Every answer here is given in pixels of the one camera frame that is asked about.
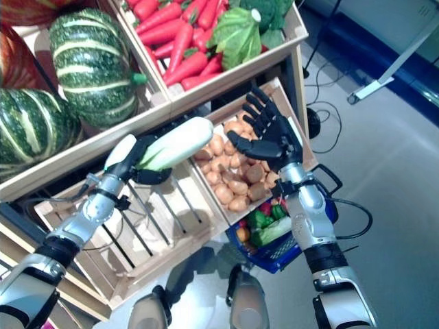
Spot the wooden vegetable display rack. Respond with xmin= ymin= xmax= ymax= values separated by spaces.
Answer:
xmin=0 ymin=0 xmax=309 ymax=329

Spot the dark green broccoli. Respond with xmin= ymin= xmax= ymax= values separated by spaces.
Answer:
xmin=228 ymin=0 xmax=296 ymax=49

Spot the black metal stand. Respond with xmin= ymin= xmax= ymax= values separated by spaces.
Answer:
xmin=303 ymin=0 xmax=344 ymax=78

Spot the white green napa cabbage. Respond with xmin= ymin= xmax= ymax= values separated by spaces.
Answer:
xmin=135 ymin=116 xmax=214 ymax=171
xmin=250 ymin=215 xmax=293 ymax=247

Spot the wooden potato crate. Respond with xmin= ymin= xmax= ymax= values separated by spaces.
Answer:
xmin=187 ymin=77 xmax=320 ymax=227

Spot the light green leafy cabbage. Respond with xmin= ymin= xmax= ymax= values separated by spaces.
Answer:
xmin=206 ymin=7 xmax=264 ymax=72

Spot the orange striped pumpkin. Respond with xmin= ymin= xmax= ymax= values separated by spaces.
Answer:
xmin=0 ymin=0 xmax=101 ymax=27
xmin=0 ymin=23 xmax=47 ymax=92

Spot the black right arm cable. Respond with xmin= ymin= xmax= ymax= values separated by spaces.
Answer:
xmin=327 ymin=197 xmax=374 ymax=241

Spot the robot leg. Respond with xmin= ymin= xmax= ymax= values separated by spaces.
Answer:
xmin=128 ymin=286 xmax=172 ymax=329
xmin=226 ymin=263 xmax=271 ymax=329

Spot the white desk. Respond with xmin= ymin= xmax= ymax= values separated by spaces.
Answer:
xmin=346 ymin=20 xmax=439 ymax=106

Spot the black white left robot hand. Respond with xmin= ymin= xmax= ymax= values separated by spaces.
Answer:
xmin=102 ymin=133 xmax=174 ymax=186

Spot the black round stand base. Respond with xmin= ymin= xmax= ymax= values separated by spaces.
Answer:
xmin=306 ymin=108 xmax=322 ymax=140

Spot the black floor cable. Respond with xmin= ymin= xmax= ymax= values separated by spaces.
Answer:
xmin=305 ymin=58 xmax=344 ymax=155

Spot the red orange carrot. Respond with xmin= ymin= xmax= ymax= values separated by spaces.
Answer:
xmin=140 ymin=19 xmax=187 ymax=47
xmin=181 ymin=0 xmax=210 ymax=22
xmin=200 ymin=54 xmax=224 ymax=77
xmin=163 ymin=51 xmax=209 ymax=86
xmin=193 ymin=27 xmax=208 ymax=53
xmin=136 ymin=2 xmax=183 ymax=35
xmin=169 ymin=23 xmax=195 ymax=72
xmin=180 ymin=72 xmax=221 ymax=91
xmin=198 ymin=0 xmax=221 ymax=31
xmin=132 ymin=0 xmax=159 ymax=21
xmin=152 ymin=41 xmax=178 ymax=59

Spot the large wooden pumpkin crate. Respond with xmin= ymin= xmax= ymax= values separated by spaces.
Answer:
xmin=0 ymin=0 xmax=173 ymax=203

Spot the robot left leg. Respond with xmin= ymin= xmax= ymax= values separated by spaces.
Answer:
xmin=128 ymin=286 xmax=172 ymax=329

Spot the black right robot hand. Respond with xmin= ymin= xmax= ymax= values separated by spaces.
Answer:
xmin=226 ymin=86 xmax=305 ymax=172

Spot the green pumpkin with green stem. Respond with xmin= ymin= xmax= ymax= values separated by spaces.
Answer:
xmin=49 ymin=8 xmax=149 ymax=130

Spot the wooden carrot crate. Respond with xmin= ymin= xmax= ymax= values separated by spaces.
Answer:
xmin=109 ymin=0 xmax=309 ymax=110

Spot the blue plastic shopping basket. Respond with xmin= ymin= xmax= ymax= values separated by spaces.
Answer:
xmin=224 ymin=163 xmax=344 ymax=275

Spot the slatted wooden crate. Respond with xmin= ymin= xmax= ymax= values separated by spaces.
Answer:
xmin=34 ymin=164 xmax=235 ymax=309

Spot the green striped pumpkin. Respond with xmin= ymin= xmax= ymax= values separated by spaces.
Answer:
xmin=0 ymin=88 xmax=85 ymax=184

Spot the robot right leg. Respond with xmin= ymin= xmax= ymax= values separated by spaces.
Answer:
xmin=226 ymin=263 xmax=271 ymax=329

